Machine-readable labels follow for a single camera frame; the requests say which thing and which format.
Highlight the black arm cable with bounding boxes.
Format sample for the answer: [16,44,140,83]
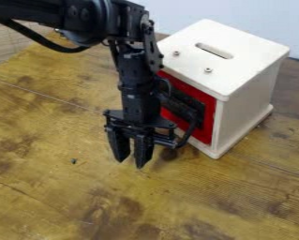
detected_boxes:
[0,18,89,54]

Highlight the red drawer front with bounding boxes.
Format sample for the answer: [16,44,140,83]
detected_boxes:
[157,71,216,144]

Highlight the white wooden box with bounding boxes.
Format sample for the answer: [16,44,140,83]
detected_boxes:
[157,20,289,158]

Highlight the black metal drawer handle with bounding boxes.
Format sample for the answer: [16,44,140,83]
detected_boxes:
[156,92,201,149]

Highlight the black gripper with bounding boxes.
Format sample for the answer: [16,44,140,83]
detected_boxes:
[104,110,176,169]

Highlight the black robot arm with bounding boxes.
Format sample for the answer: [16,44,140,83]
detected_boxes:
[0,0,176,168]

